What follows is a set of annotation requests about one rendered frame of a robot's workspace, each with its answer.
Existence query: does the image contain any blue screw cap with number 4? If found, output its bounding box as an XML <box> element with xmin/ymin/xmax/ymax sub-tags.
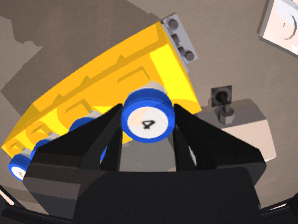
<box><xmin>121</xmin><ymin>88</ymin><xmax>175</xmax><ymax>143</ymax></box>

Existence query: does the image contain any white key housing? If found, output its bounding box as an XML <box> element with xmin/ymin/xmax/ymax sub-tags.
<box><xmin>195</xmin><ymin>85</ymin><xmax>277</xmax><ymax>162</ymax></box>

